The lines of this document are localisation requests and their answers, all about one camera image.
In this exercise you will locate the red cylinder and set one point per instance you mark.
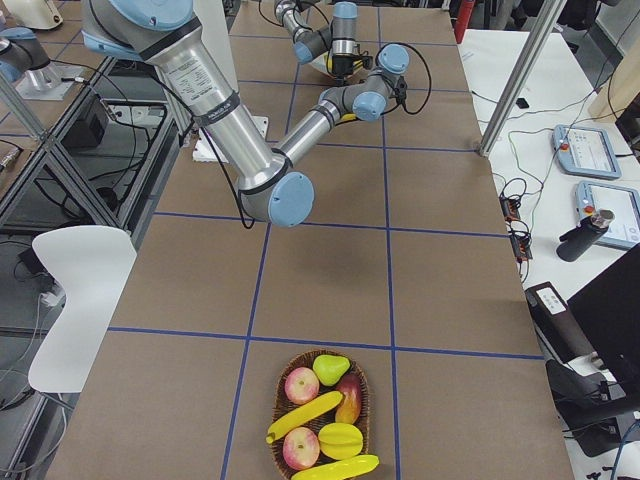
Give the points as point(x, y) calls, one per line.
point(463, 18)

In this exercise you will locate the wicker fruit basket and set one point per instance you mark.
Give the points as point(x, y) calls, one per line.
point(283, 406)

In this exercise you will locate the upper blue teach pendant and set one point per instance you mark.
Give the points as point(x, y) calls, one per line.
point(583, 151)

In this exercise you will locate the lower pink apple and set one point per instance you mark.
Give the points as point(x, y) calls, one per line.
point(301, 449)

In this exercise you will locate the green pear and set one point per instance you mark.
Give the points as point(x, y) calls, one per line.
point(330, 368)

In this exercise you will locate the yellow banana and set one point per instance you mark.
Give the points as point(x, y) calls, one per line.
point(350, 117)
point(302, 415)
point(341, 469)

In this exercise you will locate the brown paper table mat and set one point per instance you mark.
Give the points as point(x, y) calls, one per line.
point(404, 266)

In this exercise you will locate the grey square plate orange rim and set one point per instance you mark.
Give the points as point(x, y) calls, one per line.
point(319, 64)

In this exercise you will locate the pink apple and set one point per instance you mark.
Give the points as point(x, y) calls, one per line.
point(301, 385)
point(301, 449)

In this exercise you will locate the aluminium frame post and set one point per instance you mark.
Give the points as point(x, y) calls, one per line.
point(533, 46)

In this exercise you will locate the upper pink apple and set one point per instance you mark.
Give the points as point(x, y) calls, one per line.
point(301, 385)

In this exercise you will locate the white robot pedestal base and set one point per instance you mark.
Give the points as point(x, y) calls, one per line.
point(220, 110)

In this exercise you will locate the red mango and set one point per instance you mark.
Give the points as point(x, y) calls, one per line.
point(349, 409)

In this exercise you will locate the yellow banana in basket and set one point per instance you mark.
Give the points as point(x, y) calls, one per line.
point(302, 415)

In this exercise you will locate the white chair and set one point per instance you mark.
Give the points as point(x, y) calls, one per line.
point(91, 263)

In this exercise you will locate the black monitor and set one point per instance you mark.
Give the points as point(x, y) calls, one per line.
point(607, 311)

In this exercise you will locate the yellow starfruit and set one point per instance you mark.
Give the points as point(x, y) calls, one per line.
point(340, 441)

